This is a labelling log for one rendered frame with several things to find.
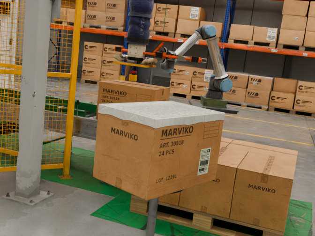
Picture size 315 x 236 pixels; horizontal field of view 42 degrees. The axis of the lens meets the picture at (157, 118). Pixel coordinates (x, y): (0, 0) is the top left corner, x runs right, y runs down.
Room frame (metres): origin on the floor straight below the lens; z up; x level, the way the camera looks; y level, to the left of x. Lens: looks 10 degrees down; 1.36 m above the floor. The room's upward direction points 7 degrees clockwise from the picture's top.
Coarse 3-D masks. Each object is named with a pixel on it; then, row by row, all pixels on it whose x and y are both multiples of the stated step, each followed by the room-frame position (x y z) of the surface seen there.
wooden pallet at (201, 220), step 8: (136, 200) 3.15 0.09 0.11; (144, 200) 3.13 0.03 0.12; (136, 208) 3.15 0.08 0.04; (144, 208) 3.13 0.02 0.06; (176, 208) 3.04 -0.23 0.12; (184, 208) 3.02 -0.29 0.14; (160, 216) 3.09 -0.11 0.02; (168, 216) 3.11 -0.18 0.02; (176, 216) 3.13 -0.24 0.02; (200, 216) 2.98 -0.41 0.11; (208, 216) 2.96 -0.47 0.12; (216, 216) 2.94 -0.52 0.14; (184, 224) 3.01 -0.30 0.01; (192, 224) 2.99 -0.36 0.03; (200, 224) 2.97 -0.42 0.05; (208, 224) 2.95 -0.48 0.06; (240, 224) 2.87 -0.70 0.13; (248, 224) 2.85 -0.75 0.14; (216, 232) 2.93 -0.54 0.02; (224, 232) 2.93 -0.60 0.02; (232, 232) 2.95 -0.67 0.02; (264, 232) 2.81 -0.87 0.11; (272, 232) 2.80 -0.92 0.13; (280, 232) 2.78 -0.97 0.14
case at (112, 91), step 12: (108, 84) 3.95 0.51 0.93; (120, 84) 3.91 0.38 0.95; (132, 84) 4.02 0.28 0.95; (144, 84) 4.16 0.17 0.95; (108, 96) 3.95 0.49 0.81; (120, 96) 3.90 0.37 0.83; (132, 96) 3.86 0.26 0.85; (144, 96) 3.82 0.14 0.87; (156, 96) 3.80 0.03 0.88; (168, 96) 4.13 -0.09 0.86
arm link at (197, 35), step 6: (198, 30) 4.48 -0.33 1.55; (192, 36) 4.48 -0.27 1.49; (198, 36) 4.48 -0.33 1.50; (204, 36) 4.50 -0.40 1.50; (186, 42) 4.46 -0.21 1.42; (192, 42) 4.46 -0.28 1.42; (180, 48) 4.43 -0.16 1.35; (186, 48) 4.44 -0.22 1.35; (180, 54) 4.42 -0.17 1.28; (162, 66) 4.36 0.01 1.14
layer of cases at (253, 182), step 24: (240, 144) 3.71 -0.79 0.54; (240, 168) 2.90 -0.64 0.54; (264, 168) 2.98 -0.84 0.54; (288, 168) 3.06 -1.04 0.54; (192, 192) 3.01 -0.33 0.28; (216, 192) 2.95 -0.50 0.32; (240, 192) 2.89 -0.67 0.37; (264, 192) 2.83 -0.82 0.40; (288, 192) 2.78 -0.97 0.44; (240, 216) 2.88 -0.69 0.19; (264, 216) 2.82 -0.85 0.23
